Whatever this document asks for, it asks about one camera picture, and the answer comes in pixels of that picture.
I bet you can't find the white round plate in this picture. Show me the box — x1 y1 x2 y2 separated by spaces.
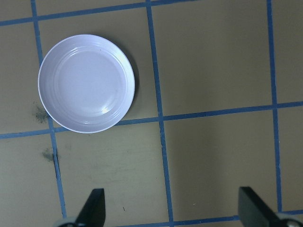
37 34 136 134

